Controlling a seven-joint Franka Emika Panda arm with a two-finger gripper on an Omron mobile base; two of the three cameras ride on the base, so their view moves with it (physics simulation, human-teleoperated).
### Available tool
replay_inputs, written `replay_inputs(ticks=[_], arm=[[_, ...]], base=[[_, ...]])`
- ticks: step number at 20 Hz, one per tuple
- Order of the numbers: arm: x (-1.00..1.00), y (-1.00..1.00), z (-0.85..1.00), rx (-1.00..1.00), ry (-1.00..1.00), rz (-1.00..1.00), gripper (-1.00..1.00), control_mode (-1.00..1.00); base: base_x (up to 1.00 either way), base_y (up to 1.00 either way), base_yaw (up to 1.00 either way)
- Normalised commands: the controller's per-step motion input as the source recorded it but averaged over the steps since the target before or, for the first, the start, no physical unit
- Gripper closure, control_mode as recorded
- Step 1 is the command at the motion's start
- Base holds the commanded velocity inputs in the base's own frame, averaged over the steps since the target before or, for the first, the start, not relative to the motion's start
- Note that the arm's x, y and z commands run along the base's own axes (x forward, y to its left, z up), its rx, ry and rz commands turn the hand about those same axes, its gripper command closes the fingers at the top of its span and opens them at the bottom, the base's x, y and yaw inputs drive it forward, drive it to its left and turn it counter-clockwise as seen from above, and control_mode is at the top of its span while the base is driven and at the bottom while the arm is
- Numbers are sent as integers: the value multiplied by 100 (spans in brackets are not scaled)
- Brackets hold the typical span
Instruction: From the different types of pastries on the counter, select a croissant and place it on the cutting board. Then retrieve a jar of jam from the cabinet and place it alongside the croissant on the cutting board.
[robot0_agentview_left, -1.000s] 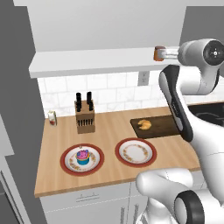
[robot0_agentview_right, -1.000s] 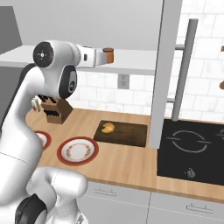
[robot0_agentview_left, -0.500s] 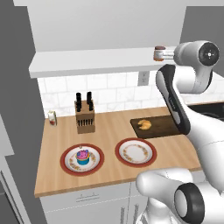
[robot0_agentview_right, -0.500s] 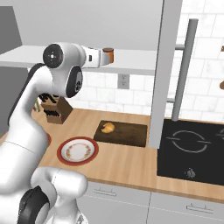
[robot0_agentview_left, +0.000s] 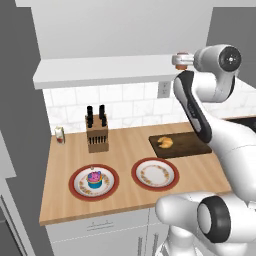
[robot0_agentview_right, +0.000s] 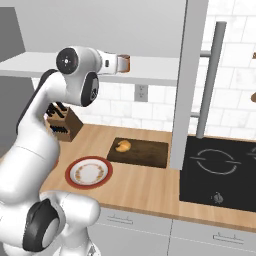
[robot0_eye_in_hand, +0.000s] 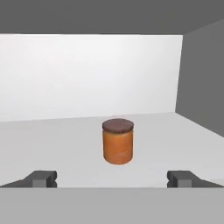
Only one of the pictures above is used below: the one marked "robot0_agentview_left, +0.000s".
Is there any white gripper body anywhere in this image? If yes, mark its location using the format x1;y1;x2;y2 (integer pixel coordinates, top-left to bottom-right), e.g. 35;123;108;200
171;53;196;67

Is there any orange jam jar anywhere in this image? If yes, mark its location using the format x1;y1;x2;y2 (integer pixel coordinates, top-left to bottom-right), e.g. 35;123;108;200
175;51;189;71

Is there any grey cabinet door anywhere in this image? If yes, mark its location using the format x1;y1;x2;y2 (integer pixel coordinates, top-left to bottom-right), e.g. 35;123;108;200
205;5;256;88

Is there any golden croissant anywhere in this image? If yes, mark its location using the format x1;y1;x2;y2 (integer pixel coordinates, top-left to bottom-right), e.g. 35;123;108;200
156;135;174;150

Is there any dark wooden cutting board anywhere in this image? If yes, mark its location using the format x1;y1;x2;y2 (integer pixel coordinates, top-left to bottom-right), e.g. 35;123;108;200
148;131;213;160

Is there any white base cabinet door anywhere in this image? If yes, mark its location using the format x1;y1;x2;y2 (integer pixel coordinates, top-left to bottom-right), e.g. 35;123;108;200
49;225;150;256
146;207;172;256

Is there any black hob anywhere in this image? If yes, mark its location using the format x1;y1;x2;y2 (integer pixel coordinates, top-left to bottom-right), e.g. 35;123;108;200
225;114;256;133

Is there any wooden knife block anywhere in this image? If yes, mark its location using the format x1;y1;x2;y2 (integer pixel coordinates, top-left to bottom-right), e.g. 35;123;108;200
85;114;110;154

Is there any red rimmed patterned plate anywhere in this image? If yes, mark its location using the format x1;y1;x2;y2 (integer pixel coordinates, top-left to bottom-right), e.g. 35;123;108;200
130;156;181;193
68;163;121;202

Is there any beige carton with red mark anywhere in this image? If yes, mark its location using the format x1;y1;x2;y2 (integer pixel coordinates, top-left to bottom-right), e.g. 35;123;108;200
54;126;66;145

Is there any blue cupcake with pink frosting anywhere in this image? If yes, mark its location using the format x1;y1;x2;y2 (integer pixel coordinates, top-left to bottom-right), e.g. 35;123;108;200
86;169;103;190

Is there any grey tall side panel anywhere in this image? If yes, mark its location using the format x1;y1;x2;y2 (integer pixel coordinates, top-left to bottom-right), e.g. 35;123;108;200
0;0;55;256

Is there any white drawer front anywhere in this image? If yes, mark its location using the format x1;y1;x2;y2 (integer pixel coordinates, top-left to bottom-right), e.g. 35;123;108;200
44;207;151;243

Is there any grey wall outlet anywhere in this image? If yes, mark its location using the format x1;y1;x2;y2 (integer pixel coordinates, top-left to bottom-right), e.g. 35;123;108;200
157;80;172;100

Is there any white wall cabinet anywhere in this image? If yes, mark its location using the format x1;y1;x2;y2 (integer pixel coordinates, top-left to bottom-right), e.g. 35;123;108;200
14;0;214;90

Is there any silver cabinet door handle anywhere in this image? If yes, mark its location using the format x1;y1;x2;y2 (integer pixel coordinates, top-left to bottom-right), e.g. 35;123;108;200
137;234;144;256
152;232;160;256

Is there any silver drawer handle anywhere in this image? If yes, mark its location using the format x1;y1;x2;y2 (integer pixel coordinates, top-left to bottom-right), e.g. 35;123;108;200
86;221;115;232

